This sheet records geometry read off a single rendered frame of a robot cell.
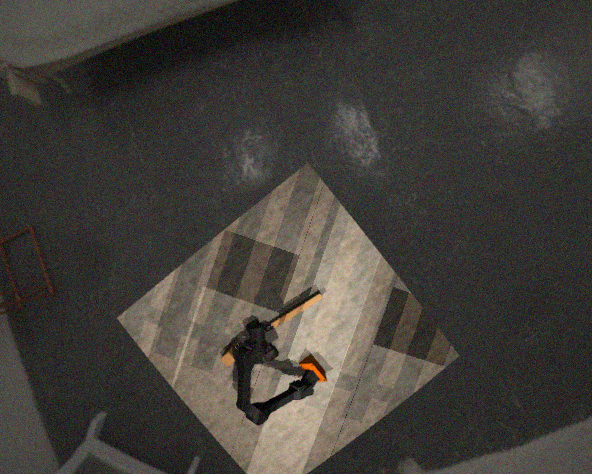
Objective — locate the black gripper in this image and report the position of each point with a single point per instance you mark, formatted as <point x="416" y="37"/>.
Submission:
<point x="271" y="351"/>

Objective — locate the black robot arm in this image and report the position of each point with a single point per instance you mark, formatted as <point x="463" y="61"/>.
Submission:
<point x="245" y="360"/>

